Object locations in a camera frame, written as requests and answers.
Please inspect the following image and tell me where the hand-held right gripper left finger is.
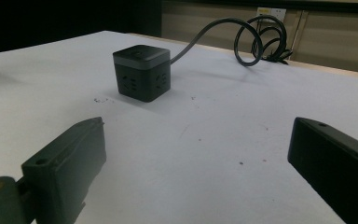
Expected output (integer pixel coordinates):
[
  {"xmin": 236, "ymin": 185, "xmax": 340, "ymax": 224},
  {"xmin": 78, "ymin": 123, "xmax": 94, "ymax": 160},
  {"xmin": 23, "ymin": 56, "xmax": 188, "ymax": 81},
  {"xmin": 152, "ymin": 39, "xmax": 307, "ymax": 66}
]
[{"xmin": 21, "ymin": 116, "xmax": 107, "ymax": 224}]

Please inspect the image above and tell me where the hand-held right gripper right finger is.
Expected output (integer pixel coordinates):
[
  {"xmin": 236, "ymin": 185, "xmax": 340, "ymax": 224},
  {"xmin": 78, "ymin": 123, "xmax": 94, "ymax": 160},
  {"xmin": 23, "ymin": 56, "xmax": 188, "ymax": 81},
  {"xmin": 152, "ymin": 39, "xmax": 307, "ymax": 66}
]
[{"xmin": 287, "ymin": 117, "xmax": 358, "ymax": 224}]

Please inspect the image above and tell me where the black cube power socket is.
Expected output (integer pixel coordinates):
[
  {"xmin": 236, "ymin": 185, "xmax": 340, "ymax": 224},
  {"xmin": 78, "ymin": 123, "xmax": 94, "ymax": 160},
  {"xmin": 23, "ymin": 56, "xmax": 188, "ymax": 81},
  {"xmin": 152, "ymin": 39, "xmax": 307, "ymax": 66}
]
[{"xmin": 112, "ymin": 44, "xmax": 172, "ymax": 104}]

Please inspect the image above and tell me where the black power cable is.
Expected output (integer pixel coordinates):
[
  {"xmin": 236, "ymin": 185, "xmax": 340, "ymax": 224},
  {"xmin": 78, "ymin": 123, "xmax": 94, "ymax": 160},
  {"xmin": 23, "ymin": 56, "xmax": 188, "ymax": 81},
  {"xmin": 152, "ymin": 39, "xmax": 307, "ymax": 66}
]
[{"xmin": 169, "ymin": 14, "xmax": 294, "ymax": 67}]

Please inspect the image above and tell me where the white wall outlet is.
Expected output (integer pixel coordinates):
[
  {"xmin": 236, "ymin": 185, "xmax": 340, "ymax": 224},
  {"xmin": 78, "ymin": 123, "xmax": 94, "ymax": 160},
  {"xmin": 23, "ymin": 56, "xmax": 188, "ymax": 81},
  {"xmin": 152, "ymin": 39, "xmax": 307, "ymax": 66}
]
[{"xmin": 256, "ymin": 7, "xmax": 287, "ymax": 23}]

